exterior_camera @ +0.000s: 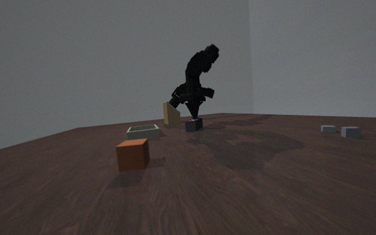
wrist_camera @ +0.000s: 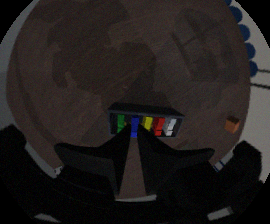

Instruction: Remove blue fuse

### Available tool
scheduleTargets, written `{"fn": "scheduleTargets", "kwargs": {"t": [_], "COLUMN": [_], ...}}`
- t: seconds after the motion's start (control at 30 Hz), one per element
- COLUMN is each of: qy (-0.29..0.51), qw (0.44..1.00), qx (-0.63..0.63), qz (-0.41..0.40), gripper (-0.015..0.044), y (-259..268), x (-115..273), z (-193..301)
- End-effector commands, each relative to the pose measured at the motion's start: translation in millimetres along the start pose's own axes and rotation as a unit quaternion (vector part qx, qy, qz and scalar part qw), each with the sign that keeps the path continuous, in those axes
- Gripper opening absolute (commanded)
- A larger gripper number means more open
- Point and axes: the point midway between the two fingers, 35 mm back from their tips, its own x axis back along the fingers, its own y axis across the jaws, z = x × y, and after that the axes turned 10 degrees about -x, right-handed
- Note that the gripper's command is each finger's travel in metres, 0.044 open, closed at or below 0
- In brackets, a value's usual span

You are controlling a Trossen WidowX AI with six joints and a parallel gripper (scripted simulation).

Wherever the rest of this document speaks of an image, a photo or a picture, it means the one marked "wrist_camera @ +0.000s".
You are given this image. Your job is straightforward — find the green fuse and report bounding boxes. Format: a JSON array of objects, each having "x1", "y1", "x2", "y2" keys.
[{"x1": 118, "y1": 115, "x2": 126, "y2": 133}]

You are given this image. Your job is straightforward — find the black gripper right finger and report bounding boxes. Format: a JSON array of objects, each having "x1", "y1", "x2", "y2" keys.
[{"x1": 136, "y1": 124, "x2": 215, "y2": 194}]

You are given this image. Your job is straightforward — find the yellow fuse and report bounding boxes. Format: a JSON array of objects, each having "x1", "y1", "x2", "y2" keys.
[{"x1": 142, "y1": 116, "x2": 152, "y2": 131}]

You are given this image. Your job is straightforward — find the brown cube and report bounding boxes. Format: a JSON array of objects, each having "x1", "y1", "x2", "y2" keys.
[{"x1": 224, "y1": 116, "x2": 240, "y2": 133}]

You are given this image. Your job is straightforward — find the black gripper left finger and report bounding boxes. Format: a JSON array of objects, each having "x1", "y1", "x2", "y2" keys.
[{"x1": 54, "y1": 123, "x2": 131, "y2": 194}]

